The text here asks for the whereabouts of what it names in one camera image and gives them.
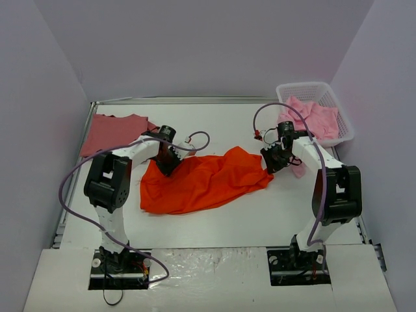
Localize orange t shirt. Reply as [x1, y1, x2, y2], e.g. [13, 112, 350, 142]
[140, 146, 274, 215]

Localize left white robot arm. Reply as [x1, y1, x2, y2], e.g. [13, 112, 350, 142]
[84, 125, 183, 272]

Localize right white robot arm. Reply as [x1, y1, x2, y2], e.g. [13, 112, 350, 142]
[261, 122, 362, 268]

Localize light pink t shirt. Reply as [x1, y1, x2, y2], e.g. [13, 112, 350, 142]
[277, 96, 340, 179]

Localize dusty red folded t shirt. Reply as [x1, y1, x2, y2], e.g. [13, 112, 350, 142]
[80, 114, 159, 157]

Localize white plastic basket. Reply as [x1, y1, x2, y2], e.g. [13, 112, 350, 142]
[276, 81, 355, 148]

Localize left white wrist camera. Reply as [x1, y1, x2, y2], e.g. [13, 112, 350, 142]
[170, 142, 196, 161]

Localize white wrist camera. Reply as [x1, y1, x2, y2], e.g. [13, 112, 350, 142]
[262, 127, 279, 146]
[170, 142, 196, 161]

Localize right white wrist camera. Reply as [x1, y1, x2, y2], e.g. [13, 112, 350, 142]
[262, 127, 279, 146]

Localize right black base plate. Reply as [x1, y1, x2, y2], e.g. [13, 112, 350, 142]
[266, 247, 331, 287]

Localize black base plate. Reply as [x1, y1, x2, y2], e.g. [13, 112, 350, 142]
[266, 247, 331, 287]
[88, 250, 151, 291]

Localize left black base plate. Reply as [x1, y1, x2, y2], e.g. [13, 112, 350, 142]
[88, 250, 151, 291]

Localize thin black cable loop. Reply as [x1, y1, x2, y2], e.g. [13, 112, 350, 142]
[101, 269, 124, 306]

